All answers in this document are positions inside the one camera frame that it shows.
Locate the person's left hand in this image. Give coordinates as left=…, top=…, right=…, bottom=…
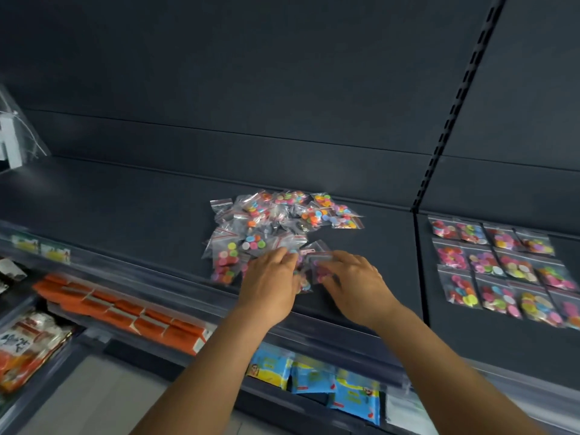
left=236, top=247, right=303, bottom=329

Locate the white flat packet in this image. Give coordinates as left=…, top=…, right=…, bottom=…
left=385, top=389, right=438, bottom=435

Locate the person's right hand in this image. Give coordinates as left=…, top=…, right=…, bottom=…
left=315, top=250, right=402, bottom=331

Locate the grid of arranged button bags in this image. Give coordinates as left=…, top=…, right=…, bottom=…
left=428, top=214, right=580, bottom=331

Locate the person's left forearm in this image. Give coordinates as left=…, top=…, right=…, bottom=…
left=130, top=308, right=277, bottom=435

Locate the pile of transparent button bags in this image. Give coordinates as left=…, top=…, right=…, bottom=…
left=201, top=190, right=366, bottom=295

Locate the clear plastic button bag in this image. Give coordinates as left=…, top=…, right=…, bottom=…
left=297, top=239, right=338, bottom=291

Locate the yellow green price label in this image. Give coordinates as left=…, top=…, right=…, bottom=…
left=11, top=235, right=39, bottom=254
left=40, top=243, right=71, bottom=264

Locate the blue yellow snack packet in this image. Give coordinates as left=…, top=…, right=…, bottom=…
left=246, top=346, right=293, bottom=390

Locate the brown white snack packet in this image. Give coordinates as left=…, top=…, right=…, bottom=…
left=0, top=257, right=28, bottom=293

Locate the person's right forearm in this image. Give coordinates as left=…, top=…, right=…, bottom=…
left=373, top=302, right=549, bottom=435

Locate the clear package with white item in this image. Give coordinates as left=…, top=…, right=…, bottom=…
left=0, top=83, right=51, bottom=170

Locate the red white snack packet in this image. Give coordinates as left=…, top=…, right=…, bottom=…
left=0, top=312, right=73, bottom=395

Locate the row of orange boxes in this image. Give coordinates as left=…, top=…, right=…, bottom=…
left=32, top=274, right=214, bottom=356

